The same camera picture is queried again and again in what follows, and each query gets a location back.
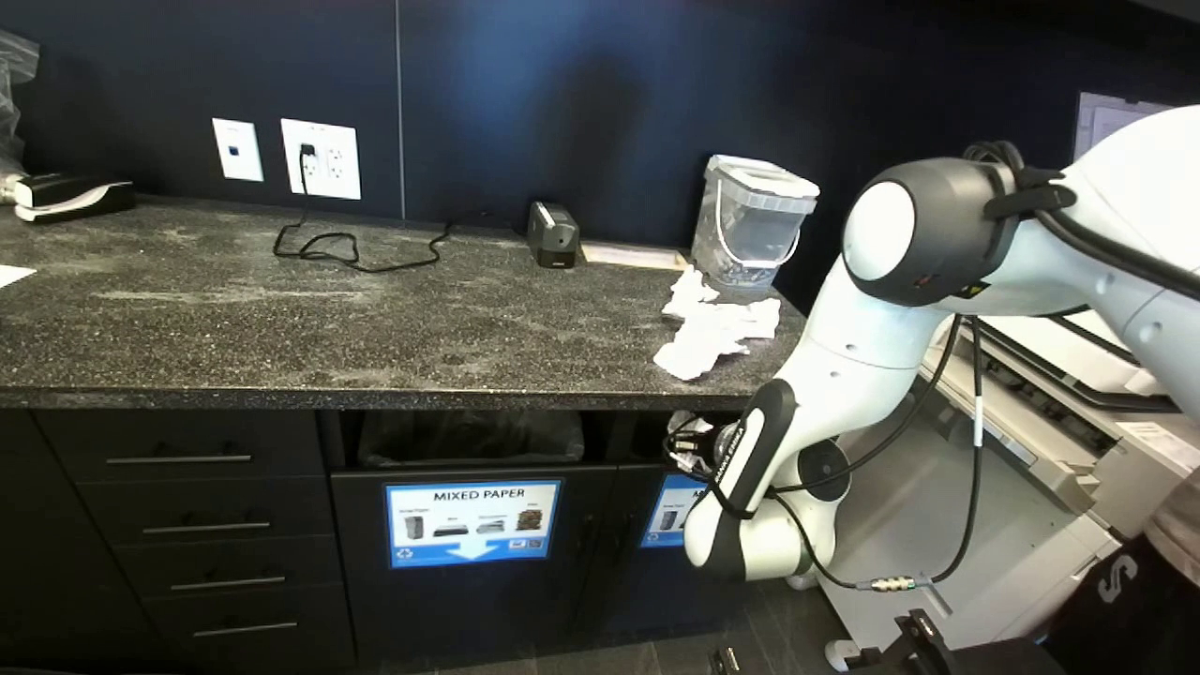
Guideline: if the flat cream paper pad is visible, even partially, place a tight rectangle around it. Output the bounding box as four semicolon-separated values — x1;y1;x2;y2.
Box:
577;239;694;275

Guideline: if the person in black clothing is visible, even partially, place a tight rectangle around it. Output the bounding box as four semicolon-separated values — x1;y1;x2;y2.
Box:
1043;528;1200;675

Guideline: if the black stand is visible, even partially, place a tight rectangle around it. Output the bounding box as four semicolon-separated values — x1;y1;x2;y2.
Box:
876;609;1067;675

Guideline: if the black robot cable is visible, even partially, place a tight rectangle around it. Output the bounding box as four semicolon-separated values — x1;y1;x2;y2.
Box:
709;136;1082;596

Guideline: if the white wall switch plate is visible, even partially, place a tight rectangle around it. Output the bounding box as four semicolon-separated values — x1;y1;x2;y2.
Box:
209;114;272;186

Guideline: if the mixed paper sign arrow up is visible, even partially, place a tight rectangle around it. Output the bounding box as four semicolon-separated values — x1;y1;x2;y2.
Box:
638;470;709;550

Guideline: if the clear plastic bag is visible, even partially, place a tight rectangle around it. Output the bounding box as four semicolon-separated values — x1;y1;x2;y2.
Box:
0;31;47;179

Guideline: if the small black desk device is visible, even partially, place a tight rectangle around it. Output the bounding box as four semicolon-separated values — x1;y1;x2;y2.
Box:
521;198;587;275

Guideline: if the black power cord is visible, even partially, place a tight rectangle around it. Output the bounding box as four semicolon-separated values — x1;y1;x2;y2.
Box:
272;143;458;276

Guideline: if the black device with white paper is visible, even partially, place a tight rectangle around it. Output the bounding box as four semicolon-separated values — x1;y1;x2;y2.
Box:
11;169;141;224

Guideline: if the black bin with plastic liner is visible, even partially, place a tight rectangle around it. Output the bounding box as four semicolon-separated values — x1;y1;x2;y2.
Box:
352;408;589;473
618;414;704;466

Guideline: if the white wall outlet plate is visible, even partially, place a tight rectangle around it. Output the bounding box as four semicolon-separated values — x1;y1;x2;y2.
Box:
277;116;369;204

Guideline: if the mixed paper sign arrow down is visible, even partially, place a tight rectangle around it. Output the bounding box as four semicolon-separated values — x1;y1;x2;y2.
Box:
384;478;563;575

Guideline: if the dark monitor screen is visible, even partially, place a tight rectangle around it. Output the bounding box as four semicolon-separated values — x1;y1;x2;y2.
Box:
1072;86;1184;160

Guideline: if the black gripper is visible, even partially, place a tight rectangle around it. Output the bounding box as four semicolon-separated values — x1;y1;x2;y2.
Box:
667;408;739;498

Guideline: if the black cabinet drawer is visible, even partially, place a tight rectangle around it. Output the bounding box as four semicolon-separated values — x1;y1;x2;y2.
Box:
109;535;341;603
147;591;352;668
71;479;333;550
33;408;331;485

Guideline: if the white office printer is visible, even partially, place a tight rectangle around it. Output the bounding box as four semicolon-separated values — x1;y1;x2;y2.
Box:
789;311;1200;675

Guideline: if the clear plastic bucket with lid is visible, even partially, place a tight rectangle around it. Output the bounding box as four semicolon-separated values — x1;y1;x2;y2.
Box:
692;151;824;303

